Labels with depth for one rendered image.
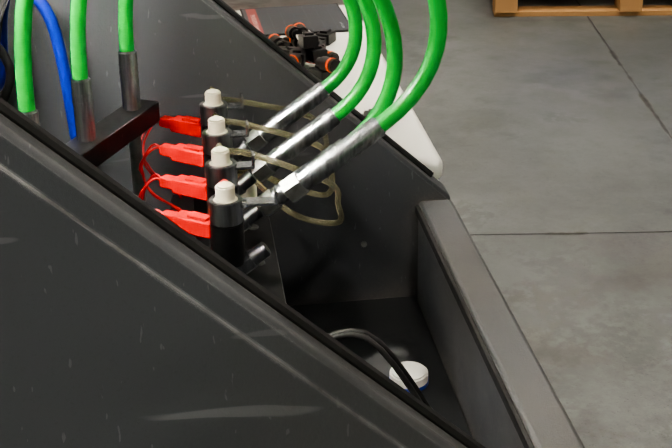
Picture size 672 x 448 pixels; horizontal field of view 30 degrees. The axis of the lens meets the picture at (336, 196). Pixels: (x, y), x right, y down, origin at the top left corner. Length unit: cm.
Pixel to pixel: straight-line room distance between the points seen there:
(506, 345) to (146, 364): 49
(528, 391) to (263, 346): 40
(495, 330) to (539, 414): 14
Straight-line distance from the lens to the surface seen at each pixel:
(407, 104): 101
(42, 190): 65
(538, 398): 105
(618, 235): 360
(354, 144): 101
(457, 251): 128
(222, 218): 102
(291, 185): 102
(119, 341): 69
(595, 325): 312
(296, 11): 203
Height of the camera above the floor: 151
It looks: 23 degrees down
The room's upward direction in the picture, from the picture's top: 1 degrees counter-clockwise
